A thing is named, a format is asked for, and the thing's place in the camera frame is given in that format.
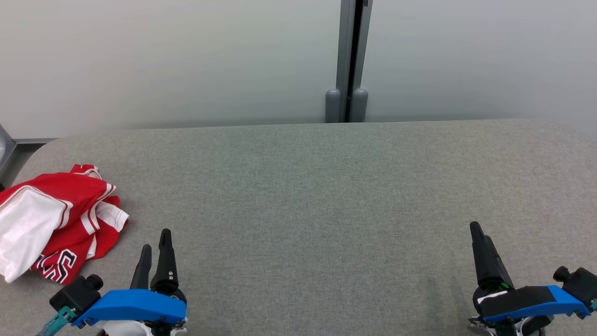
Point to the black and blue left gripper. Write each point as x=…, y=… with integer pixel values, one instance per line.
x=135, y=305

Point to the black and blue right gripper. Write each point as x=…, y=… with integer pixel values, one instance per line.
x=527, y=303

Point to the red shirt white sleeves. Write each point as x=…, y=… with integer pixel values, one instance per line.
x=112, y=215

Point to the red Bulls jersey white sleeves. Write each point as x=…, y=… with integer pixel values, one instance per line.
x=28, y=224

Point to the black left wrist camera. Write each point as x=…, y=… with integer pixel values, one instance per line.
x=77, y=294

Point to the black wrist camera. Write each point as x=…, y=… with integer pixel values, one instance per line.
x=77, y=294
x=580, y=282

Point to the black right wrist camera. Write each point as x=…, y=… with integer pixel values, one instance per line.
x=580, y=282

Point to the grey baseboard rail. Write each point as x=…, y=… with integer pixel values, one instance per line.
x=35, y=140

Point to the grey metal frame leg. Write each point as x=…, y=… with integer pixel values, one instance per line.
x=5, y=154

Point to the grey cylinder post bumper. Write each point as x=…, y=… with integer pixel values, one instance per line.
x=333, y=106
x=359, y=106

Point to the grey partition post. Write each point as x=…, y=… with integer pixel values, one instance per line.
x=344, y=46

